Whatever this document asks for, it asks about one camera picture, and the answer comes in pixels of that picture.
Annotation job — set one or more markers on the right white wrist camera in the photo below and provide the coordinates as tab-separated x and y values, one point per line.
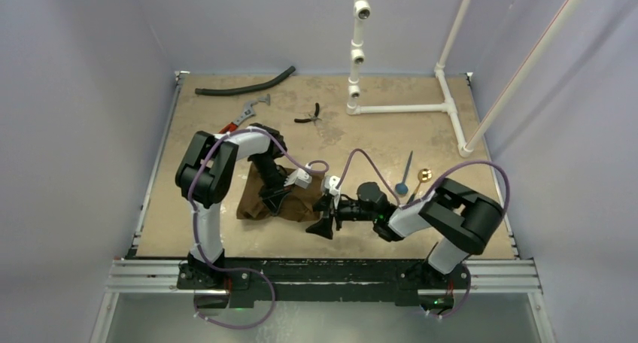
331	190

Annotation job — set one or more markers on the aluminium frame rail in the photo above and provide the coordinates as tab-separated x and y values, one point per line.
365	143

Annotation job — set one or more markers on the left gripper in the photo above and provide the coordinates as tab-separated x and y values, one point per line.
273	197

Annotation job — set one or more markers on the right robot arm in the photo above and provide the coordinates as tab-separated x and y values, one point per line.
465	218

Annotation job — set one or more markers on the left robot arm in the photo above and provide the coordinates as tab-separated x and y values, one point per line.
204	177

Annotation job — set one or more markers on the black pliers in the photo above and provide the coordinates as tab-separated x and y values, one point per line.
311	118

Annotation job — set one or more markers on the blue spoon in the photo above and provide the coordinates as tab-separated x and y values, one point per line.
401	188

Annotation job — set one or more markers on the red handled adjustable wrench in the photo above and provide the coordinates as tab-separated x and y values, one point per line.
247	112

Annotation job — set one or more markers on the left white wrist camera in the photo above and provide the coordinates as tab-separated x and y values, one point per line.
299	177

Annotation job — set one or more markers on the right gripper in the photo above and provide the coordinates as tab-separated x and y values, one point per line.
335	213

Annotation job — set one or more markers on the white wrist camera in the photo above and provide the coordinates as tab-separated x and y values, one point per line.
331	190
299	177

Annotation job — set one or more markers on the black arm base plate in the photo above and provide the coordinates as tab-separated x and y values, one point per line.
243	281

